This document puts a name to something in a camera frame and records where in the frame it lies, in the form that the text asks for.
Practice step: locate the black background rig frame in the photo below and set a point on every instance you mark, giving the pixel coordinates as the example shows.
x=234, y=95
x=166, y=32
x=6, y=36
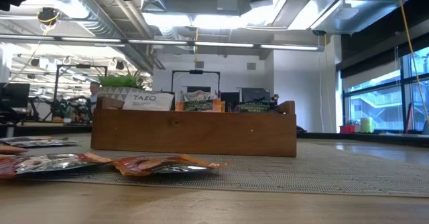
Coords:
x=80, y=66
x=196, y=71

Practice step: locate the black background robot arm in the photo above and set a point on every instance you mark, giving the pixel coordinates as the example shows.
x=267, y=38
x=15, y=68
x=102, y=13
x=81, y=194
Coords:
x=37, y=107
x=78, y=106

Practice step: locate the black framed window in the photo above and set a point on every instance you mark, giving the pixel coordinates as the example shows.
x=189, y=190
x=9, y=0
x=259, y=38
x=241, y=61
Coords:
x=378, y=100

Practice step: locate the yellow-green container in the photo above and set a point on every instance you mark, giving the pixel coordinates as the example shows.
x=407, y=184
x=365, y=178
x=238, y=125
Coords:
x=367, y=125

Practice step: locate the rectangular silver ventilation duct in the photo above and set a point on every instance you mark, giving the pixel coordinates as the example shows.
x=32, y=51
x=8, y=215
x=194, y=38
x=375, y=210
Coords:
x=348, y=17

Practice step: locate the wooden three-compartment tea tray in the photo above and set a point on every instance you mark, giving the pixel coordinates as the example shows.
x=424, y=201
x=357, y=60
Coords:
x=194, y=133

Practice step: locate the grey woven placemat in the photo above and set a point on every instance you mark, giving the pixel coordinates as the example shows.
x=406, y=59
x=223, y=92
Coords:
x=335, y=173

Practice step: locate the black monitor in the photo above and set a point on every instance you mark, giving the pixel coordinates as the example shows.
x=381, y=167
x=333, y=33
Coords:
x=254, y=94
x=15, y=95

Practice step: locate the white orange Tazo tea packet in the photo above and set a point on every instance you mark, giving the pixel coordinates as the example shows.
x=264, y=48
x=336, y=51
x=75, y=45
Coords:
x=147, y=101
x=23, y=138

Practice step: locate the orange peach tea packet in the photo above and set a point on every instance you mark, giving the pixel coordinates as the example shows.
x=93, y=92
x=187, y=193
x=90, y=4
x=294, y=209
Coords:
x=197, y=95
x=151, y=165
x=199, y=106
x=50, y=163

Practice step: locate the person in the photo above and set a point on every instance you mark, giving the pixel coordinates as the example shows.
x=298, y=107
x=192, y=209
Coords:
x=94, y=90

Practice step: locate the grey ceiling box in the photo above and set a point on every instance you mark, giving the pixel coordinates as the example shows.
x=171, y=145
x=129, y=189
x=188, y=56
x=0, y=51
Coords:
x=228, y=1

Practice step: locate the green succulent in white pot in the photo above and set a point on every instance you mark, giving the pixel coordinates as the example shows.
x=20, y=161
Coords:
x=117, y=81

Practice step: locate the black blackcurrant tea packet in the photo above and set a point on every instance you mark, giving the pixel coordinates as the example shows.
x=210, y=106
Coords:
x=253, y=108
x=40, y=143

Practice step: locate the red box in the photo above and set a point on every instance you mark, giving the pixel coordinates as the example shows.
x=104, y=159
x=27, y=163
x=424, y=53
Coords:
x=347, y=129

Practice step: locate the black metal rig frame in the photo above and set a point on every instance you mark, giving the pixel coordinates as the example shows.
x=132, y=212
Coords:
x=368, y=139

